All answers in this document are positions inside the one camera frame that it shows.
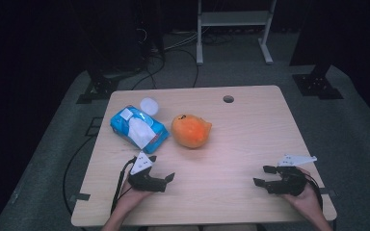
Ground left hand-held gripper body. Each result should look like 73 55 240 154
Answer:
127 151 169 193

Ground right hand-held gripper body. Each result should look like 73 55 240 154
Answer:
264 153 318 197

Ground white wet wipe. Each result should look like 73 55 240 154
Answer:
127 116 157 149

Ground orange mango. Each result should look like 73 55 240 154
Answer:
171 114 213 149

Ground blue wet wipes packet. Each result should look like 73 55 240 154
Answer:
110 105 171 155

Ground person's left hand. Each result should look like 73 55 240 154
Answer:
117 175 155 211

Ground person's right hand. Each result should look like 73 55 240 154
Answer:
280 167 324 219

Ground white round lid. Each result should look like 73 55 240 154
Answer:
140 97 160 116

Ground black stand base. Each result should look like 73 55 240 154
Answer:
292 63 345 100
75 74 120 105

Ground white metal stand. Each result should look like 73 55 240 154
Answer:
196 0 278 66

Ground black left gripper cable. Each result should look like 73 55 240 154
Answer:
110 156 138 216

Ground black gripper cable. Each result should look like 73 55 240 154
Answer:
110 156 138 216
304 174 325 211

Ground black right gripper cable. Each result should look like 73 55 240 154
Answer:
304 174 325 211

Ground black floor cable bundle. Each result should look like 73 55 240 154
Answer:
130 47 200 90

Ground white floor cables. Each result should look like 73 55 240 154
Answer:
165 30 200 52

